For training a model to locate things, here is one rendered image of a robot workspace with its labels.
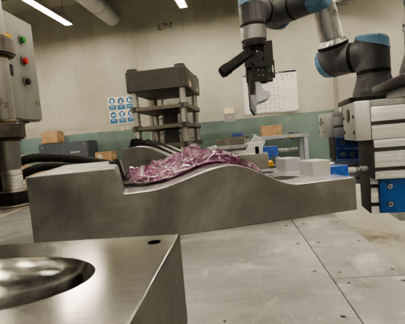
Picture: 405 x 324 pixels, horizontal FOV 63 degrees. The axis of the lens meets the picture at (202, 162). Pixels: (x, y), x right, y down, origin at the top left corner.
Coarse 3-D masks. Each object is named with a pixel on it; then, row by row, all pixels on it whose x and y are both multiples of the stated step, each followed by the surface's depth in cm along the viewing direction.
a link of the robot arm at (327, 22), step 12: (324, 12) 125; (336, 12) 126; (324, 24) 127; (336, 24) 126; (324, 36) 129; (336, 36) 127; (324, 48) 129; (336, 48) 127; (324, 60) 132; (336, 60) 129; (324, 72) 134; (336, 72) 132; (348, 72) 130
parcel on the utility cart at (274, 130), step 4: (280, 124) 673; (260, 128) 688; (264, 128) 675; (268, 128) 674; (272, 128) 674; (276, 128) 674; (280, 128) 674; (260, 132) 692; (264, 132) 675; (268, 132) 675; (272, 132) 674; (276, 132) 674; (280, 132) 674; (260, 136) 701
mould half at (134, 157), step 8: (128, 152) 87; (136, 152) 87; (144, 152) 87; (152, 152) 86; (160, 152) 86; (240, 152) 96; (264, 152) 86; (128, 160) 87; (136, 160) 87; (144, 160) 87; (248, 160) 84; (256, 160) 84; (264, 160) 84; (264, 168) 84
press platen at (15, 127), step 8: (0, 120) 98; (8, 120) 99; (16, 120) 101; (0, 128) 96; (8, 128) 98; (16, 128) 99; (24, 128) 103; (0, 136) 96; (8, 136) 98; (16, 136) 99; (24, 136) 103
